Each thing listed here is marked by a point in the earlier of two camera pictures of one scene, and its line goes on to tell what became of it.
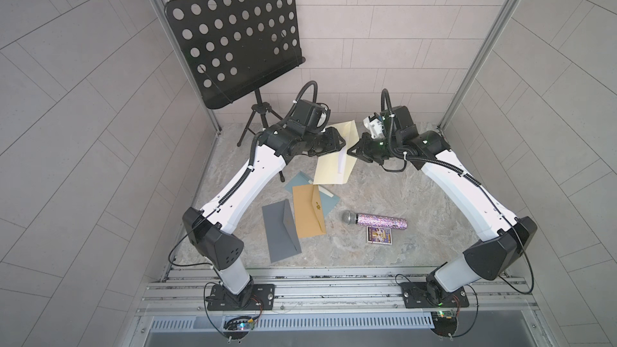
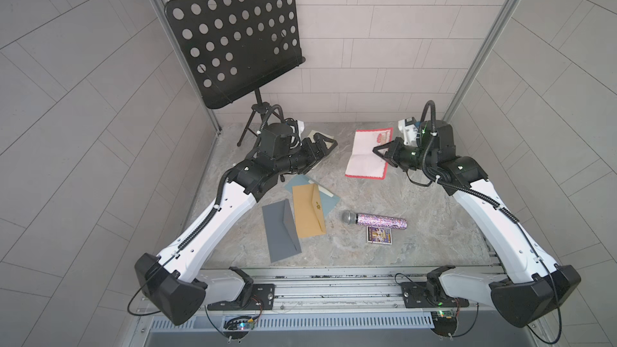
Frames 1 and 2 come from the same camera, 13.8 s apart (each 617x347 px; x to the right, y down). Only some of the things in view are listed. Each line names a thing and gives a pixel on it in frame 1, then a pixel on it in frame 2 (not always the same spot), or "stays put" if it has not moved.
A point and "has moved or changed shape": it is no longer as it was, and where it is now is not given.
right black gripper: [365, 152] → [393, 157]
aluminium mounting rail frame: [449, 291] stays put
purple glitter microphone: [351, 218] stays put
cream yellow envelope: [333, 169] has moved or changed shape
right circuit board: [444, 321] stays put
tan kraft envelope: [308, 209] stays put
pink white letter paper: [341, 161] → [362, 162]
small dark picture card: [379, 235] stays put
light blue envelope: [328, 201] stays put
